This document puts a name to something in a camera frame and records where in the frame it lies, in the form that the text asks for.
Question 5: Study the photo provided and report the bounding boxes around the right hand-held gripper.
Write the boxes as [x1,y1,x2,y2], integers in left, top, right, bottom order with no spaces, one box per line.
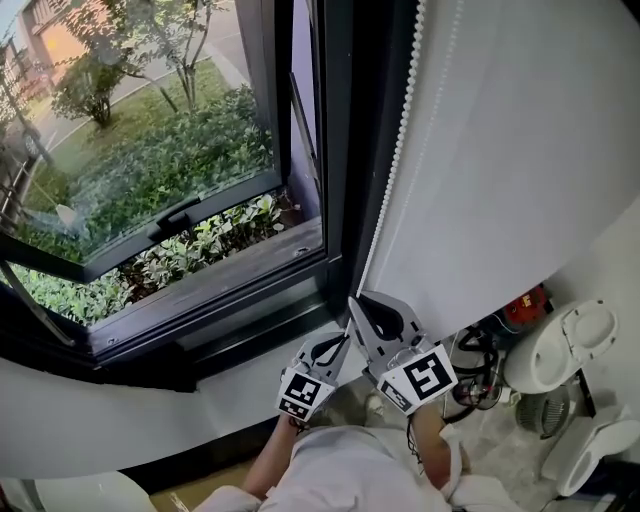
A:
[348,291,459,416]

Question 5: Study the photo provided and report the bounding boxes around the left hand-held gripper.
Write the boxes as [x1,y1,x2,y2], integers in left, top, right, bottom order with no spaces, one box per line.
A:
[276,332,355,426]

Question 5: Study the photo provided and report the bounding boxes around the white bead pull chain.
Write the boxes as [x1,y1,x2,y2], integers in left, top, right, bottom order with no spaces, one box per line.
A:
[349,0,466,301]

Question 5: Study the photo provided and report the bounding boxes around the person's left forearm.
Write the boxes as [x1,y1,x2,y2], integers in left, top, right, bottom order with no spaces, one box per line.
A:
[244,414,301,501]

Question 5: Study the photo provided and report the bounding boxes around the person's right forearm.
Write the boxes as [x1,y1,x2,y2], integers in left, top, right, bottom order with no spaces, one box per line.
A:
[409,404,469,491]

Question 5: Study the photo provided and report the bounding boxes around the person's white shirt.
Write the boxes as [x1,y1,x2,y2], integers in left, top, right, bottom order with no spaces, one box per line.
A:
[194,424,521,512]

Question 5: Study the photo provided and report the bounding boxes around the red machine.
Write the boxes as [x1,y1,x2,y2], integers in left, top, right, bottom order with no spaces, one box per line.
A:
[502,284,554,326]

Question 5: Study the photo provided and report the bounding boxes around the white toilet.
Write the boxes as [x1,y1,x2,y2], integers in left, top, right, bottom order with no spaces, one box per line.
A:
[0,469,161,512]
[542,404,640,499]
[502,298,620,396]

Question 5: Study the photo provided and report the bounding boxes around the gray round fan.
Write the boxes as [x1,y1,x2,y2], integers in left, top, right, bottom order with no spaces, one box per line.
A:
[514,384,572,441]

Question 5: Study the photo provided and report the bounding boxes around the cardboard box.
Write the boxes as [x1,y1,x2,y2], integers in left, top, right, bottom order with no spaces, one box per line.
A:
[149,459,251,512]

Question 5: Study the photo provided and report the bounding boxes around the black open window sash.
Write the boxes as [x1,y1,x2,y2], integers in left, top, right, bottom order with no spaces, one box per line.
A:
[0,0,296,286]

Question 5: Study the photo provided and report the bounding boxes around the brick building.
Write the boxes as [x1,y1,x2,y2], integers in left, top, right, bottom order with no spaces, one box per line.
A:
[14,0,111,76]

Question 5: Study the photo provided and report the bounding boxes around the thin white cable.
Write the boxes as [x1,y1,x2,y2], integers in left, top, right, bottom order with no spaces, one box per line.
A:
[439,329,461,401]

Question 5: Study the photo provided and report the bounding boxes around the black hose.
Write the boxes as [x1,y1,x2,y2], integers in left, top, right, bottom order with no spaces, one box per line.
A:
[439,324,504,424]

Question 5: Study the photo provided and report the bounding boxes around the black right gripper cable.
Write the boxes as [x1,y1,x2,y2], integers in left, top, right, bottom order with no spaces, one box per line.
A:
[407,414,426,476]

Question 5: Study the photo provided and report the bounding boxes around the black window frame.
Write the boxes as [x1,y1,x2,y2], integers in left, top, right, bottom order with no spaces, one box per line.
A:
[0,0,419,394]

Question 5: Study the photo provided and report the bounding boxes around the black window handle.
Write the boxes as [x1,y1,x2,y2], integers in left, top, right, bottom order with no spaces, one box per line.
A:
[147,197,202,241]

